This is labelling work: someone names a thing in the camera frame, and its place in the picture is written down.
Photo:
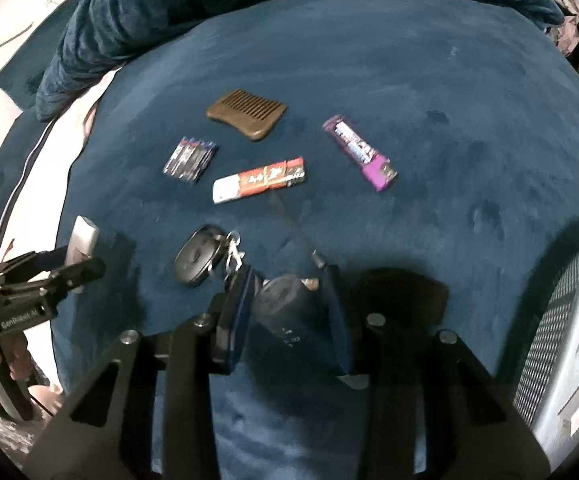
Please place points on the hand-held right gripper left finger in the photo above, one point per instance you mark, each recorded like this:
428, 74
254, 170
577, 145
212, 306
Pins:
229, 320

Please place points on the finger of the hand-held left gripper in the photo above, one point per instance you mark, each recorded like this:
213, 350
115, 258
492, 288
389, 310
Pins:
44, 259
79, 270

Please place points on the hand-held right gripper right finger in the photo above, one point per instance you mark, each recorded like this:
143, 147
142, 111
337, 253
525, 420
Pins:
339, 322

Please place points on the small white case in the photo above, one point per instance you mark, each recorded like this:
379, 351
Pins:
85, 240

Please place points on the red and white lighter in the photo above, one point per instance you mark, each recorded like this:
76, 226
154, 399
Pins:
259, 180

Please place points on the blue striped packet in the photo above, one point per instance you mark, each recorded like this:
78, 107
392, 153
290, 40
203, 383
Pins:
192, 160

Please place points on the purple lighter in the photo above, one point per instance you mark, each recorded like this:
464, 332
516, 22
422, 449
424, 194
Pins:
359, 152

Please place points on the light blue plastic basket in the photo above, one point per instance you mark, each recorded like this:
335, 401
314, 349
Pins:
549, 330

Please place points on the brown wooden comb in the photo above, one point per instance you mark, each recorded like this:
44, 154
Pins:
249, 115

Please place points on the dark blue jacket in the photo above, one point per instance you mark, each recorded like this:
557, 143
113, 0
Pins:
99, 35

